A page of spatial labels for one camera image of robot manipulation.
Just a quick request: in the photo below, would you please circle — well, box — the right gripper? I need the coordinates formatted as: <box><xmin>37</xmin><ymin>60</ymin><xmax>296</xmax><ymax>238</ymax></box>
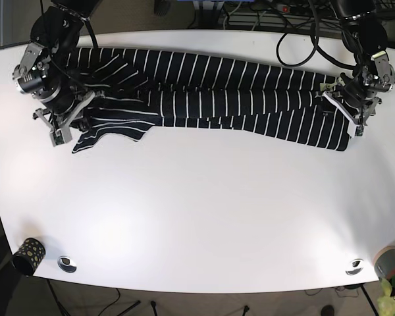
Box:
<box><xmin>32</xmin><ymin>86</ymin><xmax>96</xmax><ymax>147</ymax></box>

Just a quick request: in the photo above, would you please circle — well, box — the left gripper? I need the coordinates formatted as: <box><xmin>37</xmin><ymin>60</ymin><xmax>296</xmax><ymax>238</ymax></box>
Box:
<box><xmin>321</xmin><ymin>71</ymin><xmax>385</xmax><ymax>138</ymax></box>

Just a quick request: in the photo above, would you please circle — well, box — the navy white-striped T-shirt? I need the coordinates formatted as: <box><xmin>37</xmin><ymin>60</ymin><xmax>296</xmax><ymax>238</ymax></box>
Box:
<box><xmin>62</xmin><ymin>47</ymin><xmax>350</xmax><ymax>153</ymax></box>

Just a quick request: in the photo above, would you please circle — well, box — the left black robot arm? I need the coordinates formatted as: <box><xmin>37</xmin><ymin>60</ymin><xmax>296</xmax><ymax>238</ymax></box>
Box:
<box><xmin>309</xmin><ymin>1</ymin><xmax>395</xmax><ymax>138</ymax></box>

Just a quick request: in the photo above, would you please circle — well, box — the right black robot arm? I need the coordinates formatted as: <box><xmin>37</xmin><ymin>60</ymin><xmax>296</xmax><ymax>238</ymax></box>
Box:
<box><xmin>13</xmin><ymin>1</ymin><xmax>100</xmax><ymax>146</ymax></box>

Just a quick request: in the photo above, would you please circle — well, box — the black gold-dotted cup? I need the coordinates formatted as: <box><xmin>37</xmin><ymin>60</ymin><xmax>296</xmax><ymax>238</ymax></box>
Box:
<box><xmin>12</xmin><ymin>238</ymin><xmax>46</xmax><ymax>277</ymax></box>

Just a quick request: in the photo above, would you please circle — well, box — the grey tape roll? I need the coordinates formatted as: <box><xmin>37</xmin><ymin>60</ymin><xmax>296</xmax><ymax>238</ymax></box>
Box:
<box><xmin>373</xmin><ymin>246</ymin><xmax>395</xmax><ymax>280</ymax></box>

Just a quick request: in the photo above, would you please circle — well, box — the green potted plant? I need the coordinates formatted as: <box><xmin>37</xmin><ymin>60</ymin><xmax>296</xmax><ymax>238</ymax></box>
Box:
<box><xmin>377</xmin><ymin>275</ymin><xmax>395</xmax><ymax>316</ymax></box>

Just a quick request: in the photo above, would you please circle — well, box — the left table cable grommet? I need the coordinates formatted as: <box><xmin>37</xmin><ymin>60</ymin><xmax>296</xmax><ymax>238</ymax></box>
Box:
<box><xmin>57</xmin><ymin>256</ymin><xmax>77</xmax><ymax>273</ymax></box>

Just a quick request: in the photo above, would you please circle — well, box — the table cable grommet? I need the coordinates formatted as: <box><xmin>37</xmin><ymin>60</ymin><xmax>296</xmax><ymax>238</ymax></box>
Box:
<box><xmin>57</xmin><ymin>256</ymin><xmax>77</xmax><ymax>273</ymax></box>
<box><xmin>345</xmin><ymin>259</ymin><xmax>364</xmax><ymax>276</ymax></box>

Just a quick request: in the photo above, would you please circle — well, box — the right table cable grommet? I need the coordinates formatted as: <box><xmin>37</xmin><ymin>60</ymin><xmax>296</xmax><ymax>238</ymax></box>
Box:
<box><xmin>345</xmin><ymin>259</ymin><xmax>364</xmax><ymax>276</ymax></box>

